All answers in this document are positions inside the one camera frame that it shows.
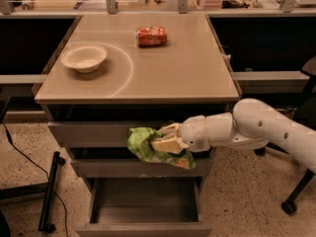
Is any top drawer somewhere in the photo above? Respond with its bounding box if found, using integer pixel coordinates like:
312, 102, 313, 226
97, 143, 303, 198
48, 120, 167, 148

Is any green rice chip bag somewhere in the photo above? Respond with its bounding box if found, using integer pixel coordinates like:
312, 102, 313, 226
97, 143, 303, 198
126, 127, 196, 170

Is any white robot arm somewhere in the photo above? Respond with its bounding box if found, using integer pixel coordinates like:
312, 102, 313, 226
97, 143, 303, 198
150, 99, 316, 172

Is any grey drawer cabinet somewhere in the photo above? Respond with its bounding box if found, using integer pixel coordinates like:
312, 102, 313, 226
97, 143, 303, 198
34, 13, 241, 237

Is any open bottom drawer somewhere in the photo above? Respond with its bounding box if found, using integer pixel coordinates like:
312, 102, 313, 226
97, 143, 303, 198
76, 178, 210, 237

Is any black floor cable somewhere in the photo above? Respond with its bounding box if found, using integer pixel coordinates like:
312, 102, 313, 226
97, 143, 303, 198
0, 121, 70, 237

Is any orange soda can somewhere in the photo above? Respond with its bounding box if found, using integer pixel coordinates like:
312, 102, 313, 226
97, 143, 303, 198
135, 27, 167, 46

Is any middle drawer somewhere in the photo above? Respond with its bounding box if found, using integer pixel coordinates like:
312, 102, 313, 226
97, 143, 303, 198
71, 158, 212, 178

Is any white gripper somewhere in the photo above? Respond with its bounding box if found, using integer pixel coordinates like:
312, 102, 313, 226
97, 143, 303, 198
150, 116, 210, 154

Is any black stand leg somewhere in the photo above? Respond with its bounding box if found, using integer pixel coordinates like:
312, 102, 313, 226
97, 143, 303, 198
38, 151, 65, 233

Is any white bowl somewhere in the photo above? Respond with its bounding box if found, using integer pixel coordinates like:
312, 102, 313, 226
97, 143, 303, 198
61, 43, 108, 73

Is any black office chair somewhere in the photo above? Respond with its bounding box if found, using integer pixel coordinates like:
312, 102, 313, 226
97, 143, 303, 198
269, 56, 316, 215

